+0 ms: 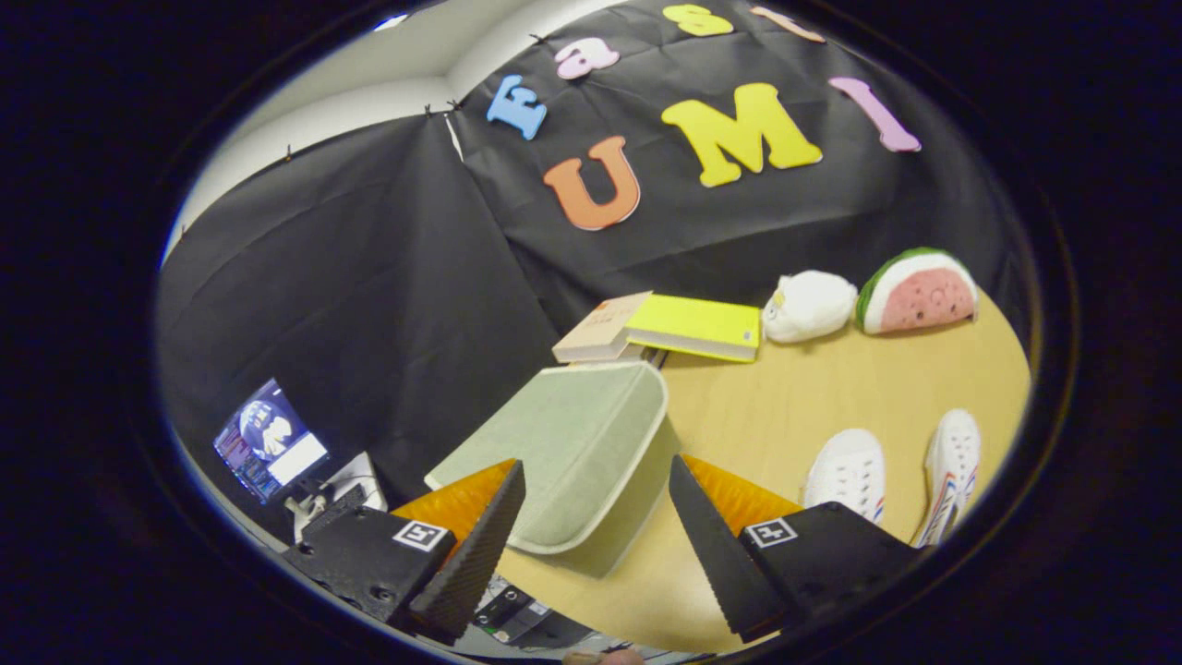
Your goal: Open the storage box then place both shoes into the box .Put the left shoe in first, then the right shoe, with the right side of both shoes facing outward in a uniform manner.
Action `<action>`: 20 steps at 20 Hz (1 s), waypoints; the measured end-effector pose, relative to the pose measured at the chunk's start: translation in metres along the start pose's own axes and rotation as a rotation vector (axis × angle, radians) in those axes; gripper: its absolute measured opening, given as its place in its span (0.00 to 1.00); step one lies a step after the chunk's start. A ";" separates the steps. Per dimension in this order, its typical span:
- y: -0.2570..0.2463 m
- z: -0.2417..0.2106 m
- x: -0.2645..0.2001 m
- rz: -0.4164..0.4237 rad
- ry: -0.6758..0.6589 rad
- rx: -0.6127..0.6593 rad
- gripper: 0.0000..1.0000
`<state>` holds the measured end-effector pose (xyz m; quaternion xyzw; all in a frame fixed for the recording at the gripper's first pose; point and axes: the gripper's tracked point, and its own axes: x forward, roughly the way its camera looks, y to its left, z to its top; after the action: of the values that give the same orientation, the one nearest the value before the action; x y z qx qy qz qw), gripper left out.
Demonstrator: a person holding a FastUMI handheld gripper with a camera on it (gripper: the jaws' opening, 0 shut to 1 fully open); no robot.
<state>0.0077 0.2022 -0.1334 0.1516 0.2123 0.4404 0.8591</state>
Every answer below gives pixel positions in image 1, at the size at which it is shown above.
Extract white plush toy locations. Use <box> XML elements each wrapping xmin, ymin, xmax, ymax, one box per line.
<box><xmin>763</xmin><ymin>270</ymin><xmax>860</xmax><ymax>345</ymax></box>

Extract white shoe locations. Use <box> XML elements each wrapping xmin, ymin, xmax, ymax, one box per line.
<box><xmin>802</xmin><ymin>428</ymin><xmax>887</xmax><ymax>525</ymax></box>
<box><xmin>914</xmin><ymin>409</ymin><xmax>983</xmax><ymax>548</ymax></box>

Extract green fabric storage box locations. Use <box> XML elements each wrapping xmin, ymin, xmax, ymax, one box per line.
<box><xmin>425</xmin><ymin>360</ymin><xmax>682</xmax><ymax>580</ymax></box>

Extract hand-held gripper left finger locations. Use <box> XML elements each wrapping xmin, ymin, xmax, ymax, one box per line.
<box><xmin>282</xmin><ymin>459</ymin><xmax>527</xmax><ymax>646</ymax></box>

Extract watermelon slice plush toy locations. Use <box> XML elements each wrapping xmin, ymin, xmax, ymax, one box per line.
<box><xmin>855</xmin><ymin>247</ymin><xmax>980</xmax><ymax>335</ymax></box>

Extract beige book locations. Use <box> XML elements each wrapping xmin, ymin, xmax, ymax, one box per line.
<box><xmin>552</xmin><ymin>291</ymin><xmax>654</xmax><ymax>364</ymax></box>

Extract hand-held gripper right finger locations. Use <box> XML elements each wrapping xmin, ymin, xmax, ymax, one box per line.
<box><xmin>668</xmin><ymin>454</ymin><xmax>924</xmax><ymax>645</ymax></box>

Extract yellow book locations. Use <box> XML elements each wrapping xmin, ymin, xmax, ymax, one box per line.
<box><xmin>625</xmin><ymin>294</ymin><xmax>762</xmax><ymax>363</ymax></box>

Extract computer monitor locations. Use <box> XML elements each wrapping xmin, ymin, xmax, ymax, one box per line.
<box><xmin>212</xmin><ymin>377</ymin><xmax>331</xmax><ymax>504</ymax></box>

